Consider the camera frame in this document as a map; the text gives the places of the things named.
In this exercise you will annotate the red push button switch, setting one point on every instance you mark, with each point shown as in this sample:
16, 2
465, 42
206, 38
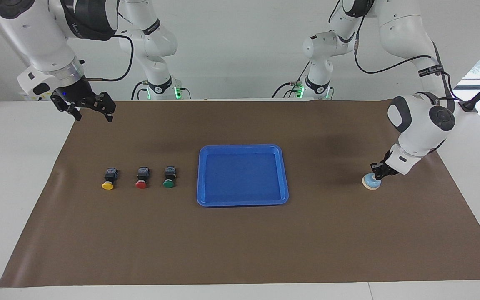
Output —
141, 184

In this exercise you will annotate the yellow push button switch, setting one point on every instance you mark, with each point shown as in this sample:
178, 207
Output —
108, 185

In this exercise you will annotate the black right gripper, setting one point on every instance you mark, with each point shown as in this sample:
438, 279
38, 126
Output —
77, 93

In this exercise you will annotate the green push button switch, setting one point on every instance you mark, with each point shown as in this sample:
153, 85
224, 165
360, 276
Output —
168, 183

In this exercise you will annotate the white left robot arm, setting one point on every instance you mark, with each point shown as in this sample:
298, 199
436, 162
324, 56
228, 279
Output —
406, 37

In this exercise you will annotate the brown table mat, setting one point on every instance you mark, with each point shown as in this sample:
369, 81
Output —
240, 241

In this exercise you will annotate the light blue desk bell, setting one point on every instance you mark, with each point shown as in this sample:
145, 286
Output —
369, 184

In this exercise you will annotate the white wall socket box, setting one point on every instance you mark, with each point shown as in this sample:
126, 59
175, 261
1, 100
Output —
29, 97

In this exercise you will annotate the blue plastic tray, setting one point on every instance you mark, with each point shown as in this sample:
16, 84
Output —
242, 177

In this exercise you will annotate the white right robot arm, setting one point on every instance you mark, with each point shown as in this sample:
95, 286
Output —
36, 37

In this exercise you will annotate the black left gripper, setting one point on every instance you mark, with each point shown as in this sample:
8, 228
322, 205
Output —
388, 166

